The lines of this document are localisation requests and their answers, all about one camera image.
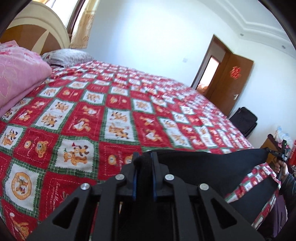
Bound black pants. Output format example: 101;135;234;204
154;149;278;226

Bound dark sleeve right forearm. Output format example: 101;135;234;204
280;173;296;217

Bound right hand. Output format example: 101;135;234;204
275;160;289;179

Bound wooden nightstand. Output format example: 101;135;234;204
261;134;281;167

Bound black suitcase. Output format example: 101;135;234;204
229;107;258;138

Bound brown wooden door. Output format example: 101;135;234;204
204;53;254;117

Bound red patchwork bedspread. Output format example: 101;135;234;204
0;60;282;241

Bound red door decoration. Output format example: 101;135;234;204
230;66;241;79

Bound grey striped pillow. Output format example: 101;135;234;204
41;49;94;67

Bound pink folded blanket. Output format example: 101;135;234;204
0;40;52;116

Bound beige patterned curtain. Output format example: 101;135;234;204
70;0;100;49

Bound cream wooden headboard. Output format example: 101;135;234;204
1;1;70;55

